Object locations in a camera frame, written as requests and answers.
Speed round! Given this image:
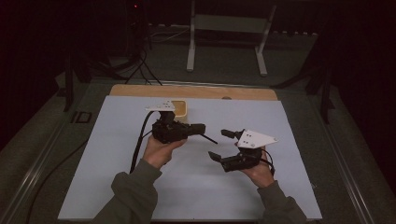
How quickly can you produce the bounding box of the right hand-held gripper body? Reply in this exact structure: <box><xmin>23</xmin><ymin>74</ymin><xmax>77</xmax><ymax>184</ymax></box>
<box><xmin>221</xmin><ymin>129</ymin><xmax>279</xmax><ymax>173</ymax></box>

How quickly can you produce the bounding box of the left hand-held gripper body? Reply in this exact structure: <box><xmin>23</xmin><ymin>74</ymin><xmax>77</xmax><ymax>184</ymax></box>
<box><xmin>145</xmin><ymin>100</ymin><xmax>192</xmax><ymax>145</ymax></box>

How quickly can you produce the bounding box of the thin black brush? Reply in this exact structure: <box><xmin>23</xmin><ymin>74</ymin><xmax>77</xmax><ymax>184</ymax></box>
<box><xmin>199</xmin><ymin>133</ymin><xmax>219</xmax><ymax>145</ymax></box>

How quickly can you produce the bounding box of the cream plastic container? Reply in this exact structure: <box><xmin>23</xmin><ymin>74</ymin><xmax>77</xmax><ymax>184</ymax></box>
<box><xmin>171</xmin><ymin>100</ymin><xmax>190</xmax><ymax>125</ymax></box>

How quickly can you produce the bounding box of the person's left hand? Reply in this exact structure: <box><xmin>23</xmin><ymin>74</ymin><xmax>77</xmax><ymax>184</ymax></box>
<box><xmin>142</xmin><ymin>135</ymin><xmax>189</xmax><ymax>170</ymax></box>

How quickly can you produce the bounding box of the person's right hand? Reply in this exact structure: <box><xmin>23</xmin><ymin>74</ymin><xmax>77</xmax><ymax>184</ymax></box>
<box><xmin>234</xmin><ymin>141</ymin><xmax>276</xmax><ymax>189</ymax></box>

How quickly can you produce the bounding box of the wooden board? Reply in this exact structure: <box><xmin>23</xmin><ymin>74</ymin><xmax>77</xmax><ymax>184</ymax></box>
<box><xmin>109</xmin><ymin>83</ymin><xmax>278</xmax><ymax>102</ymax></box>

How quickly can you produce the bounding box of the white table mat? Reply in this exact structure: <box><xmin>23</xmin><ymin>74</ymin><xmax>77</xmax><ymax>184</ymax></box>
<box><xmin>57</xmin><ymin>95</ymin><xmax>323</xmax><ymax>222</ymax></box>

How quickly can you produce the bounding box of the black tripod stand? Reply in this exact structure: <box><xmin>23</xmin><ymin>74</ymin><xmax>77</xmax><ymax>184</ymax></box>
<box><xmin>304</xmin><ymin>59</ymin><xmax>336</xmax><ymax>125</ymax></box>
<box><xmin>63</xmin><ymin>52</ymin><xmax>77</xmax><ymax>113</ymax></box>

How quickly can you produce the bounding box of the grey metal stand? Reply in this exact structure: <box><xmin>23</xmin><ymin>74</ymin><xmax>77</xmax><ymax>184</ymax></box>
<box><xmin>186</xmin><ymin>0</ymin><xmax>277</xmax><ymax>77</ymax></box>

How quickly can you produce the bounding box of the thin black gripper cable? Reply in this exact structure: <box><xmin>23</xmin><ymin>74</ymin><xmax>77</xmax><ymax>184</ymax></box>
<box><xmin>261</xmin><ymin>148</ymin><xmax>276</xmax><ymax>175</ymax></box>

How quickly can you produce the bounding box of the thick black gripper cable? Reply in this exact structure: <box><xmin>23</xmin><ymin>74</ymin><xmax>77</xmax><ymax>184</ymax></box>
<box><xmin>129</xmin><ymin>110</ymin><xmax>157</xmax><ymax>175</ymax></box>

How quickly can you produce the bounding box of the black cable tangle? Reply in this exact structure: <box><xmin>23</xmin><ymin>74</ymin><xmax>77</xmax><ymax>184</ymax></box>
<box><xmin>90</xmin><ymin>43</ymin><xmax>163</xmax><ymax>86</ymax></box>

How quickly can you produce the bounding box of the aluminium frame rail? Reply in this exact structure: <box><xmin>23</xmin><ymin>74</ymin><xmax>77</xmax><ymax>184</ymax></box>
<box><xmin>0</xmin><ymin>122</ymin><xmax>68</xmax><ymax>224</ymax></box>
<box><xmin>312</xmin><ymin>99</ymin><xmax>376</xmax><ymax>224</ymax></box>

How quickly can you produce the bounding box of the black floor cable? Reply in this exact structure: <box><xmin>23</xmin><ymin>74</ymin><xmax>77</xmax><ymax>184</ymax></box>
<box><xmin>25</xmin><ymin>139</ymin><xmax>90</xmax><ymax>224</ymax></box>

